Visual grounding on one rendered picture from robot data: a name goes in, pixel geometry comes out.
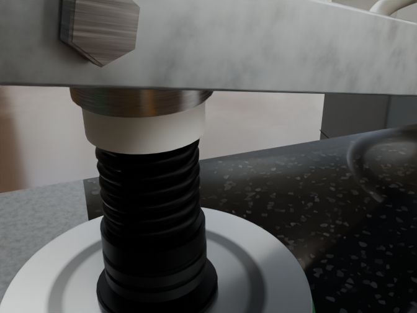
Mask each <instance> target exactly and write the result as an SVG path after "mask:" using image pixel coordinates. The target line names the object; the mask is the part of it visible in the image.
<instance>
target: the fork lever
mask: <svg viewBox="0 0 417 313"><path fill-rule="evenodd" d="M0 86H40V87H65V88H113V89H161V90H186V91H234V92H259V93H307V94H355V95H379V96H417V22H413V21H409V20H404V19H400V18H396V17H392V16H387V15H383V14H379V13H376V12H370V11H366V10H363V9H358V8H355V7H350V6H345V5H342V4H337V3H334V2H329V1H324V0H0Z"/></svg>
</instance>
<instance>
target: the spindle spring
mask: <svg viewBox="0 0 417 313"><path fill-rule="evenodd" d="M199 141H200V139H198V140H196V141H195V142H193V143H191V144H189V145H186V146H185V147H182V148H178V149H175V150H174V151H172V152H170V151H167V152H169V153H166V152H161V153H150V154H124V153H115V152H109V151H107V150H103V149H101V148H98V147H96V151H95V154H96V158H97V159H98V162H97V169H98V172H99V185H100V187H101V191H100V194H101V198H102V200H103V202H102V210H103V212H104V222H105V225H106V227H107V229H108V230H109V231H110V232H111V233H112V234H114V235H116V236H118V237H119V238H123V239H125V240H131V241H137V242H150V241H155V240H162V239H165V238H169V237H172V236H174V235H177V234H179V233H181V232H183V231H185V230H186V229H188V228H189V227H190V226H191V225H192V224H193V223H194V222H195V221H196V219H197V218H198V216H199V213H200V188H199V185H200V176H199V171H200V163H199V148H198V146H199ZM162 153H166V154H164V155H160V156H154V157H149V158H124V157H147V156H152V155H159V154H162ZM120 156H123V157H120ZM172 166H173V167H172ZM170 167H171V168H170ZM165 168H168V169H165ZM162 169H165V170H162ZM156 170H161V171H156ZM121 171H124V172H134V173H124V172H121ZM149 171H156V172H152V173H141V174H139V173H138V172H149ZM168 182H169V183H168ZM164 183H165V184H164ZM158 184H162V185H159V186H154V185H158ZM126 186H134V187H144V186H153V187H148V188H132V187H126ZM166 197H167V198H166ZM163 198H165V199H163ZM159 199H161V200H159ZM155 200H158V201H155ZM132 201H151V202H132ZM161 212H162V213H161ZM157 213H159V214H157ZM133 214H134V215H133ZM147 214H153V215H147ZM152 228H153V229H152Z"/></svg>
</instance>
